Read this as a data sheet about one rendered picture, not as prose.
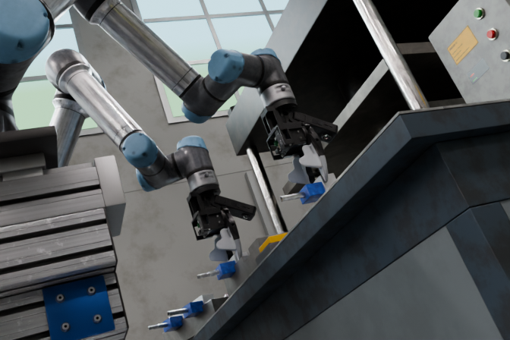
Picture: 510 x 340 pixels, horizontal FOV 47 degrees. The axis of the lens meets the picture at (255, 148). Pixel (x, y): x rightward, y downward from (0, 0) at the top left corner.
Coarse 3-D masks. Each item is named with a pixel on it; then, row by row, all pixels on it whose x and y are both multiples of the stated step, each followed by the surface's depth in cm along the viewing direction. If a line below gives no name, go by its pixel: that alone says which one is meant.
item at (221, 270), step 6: (246, 252) 142; (234, 258) 141; (222, 264) 139; (228, 264) 139; (234, 264) 140; (216, 270) 139; (222, 270) 138; (228, 270) 139; (234, 270) 139; (198, 276) 137; (204, 276) 138; (222, 276) 139; (228, 276) 141
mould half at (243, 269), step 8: (256, 240) 126; (264, 240) 126; (248, 248) 130; (256, 248) 127; (256, 256) 127; (240, 264) 136; (248, 264) 131; (256, 264) 128; (240, 272) 136; (248, 272) 132; (224, 280) 146; (232, 280) 141; (240, 280) 137; (232, 288) 142
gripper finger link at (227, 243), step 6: (228, 228) 142; (222, 234) 142; (228, 234) 143; (222, 240) 141; (228, 240) 141; (216, 246) 139; (222, 246) 139; (228, 246) 140; (234, 246) 140; (240, 246) 140; (240, 252) 140
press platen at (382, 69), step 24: (408, 48) 205; (432, 48) 210; (384, 72) 211; (432, 72) 222; (360, 96) 225; (384, 96) 227; (432, 96) 242; (456, 96) 250; (336, 120) 241; (360, 120) 239; (384, 120) 247; (336, 144) 253; (360, 144) 262; (336, 168) 278; (288, 192) 286
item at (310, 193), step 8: (320, 176) 124; (328, 176) 125; (312, 184) 123; (320, 184) 124; (328, 184) 124; (304, 192) 123; (312, 192) 122; (320, 192) 123; (304, 200) 124; (312, 200) 124
